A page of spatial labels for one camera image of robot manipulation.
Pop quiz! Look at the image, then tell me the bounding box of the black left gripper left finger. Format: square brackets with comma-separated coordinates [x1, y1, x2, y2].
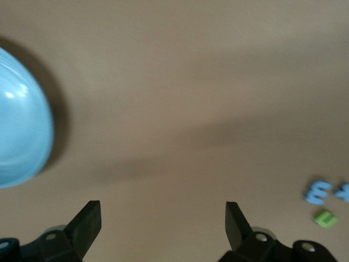
[0, 200, 102, 262]

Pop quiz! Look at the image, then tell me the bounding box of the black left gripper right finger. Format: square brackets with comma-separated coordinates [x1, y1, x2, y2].
[225, 201, 339, 262]

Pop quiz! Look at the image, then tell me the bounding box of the green letter n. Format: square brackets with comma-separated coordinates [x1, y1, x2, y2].
[313, 209, 338, 227]

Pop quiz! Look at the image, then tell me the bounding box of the blue letter m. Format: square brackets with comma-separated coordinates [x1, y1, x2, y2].
[304, 179, 334, 205]

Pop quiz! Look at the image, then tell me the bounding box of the blue plus sign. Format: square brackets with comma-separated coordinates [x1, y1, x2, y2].
[334, 181, 349, 203]

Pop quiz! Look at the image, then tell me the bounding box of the blue plate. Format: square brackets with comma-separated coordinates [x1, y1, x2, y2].
[0, 46, 55, 189]

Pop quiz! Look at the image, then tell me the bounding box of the brown table cloth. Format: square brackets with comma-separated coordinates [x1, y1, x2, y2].
[0, 0, 349, 262]

